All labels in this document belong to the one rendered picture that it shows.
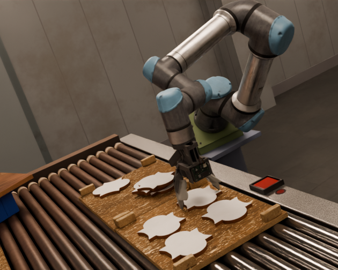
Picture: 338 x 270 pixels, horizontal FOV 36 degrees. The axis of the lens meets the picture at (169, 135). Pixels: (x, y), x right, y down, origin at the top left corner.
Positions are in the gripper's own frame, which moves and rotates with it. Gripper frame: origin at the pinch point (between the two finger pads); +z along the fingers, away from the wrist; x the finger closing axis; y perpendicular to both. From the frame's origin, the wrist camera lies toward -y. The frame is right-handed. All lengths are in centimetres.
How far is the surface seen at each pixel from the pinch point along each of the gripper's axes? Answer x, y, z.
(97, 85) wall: 75, -324, 12
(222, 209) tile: -0.5, 14.4, -0.9
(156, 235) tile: -19.5, 9.0, -0.7
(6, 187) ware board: -46, -70, -9
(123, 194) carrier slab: -13.5, -33.1, 1.1
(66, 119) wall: 37, -322, 29
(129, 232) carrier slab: -23.4, -3.4, 0.5
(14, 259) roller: -55, -29, 3
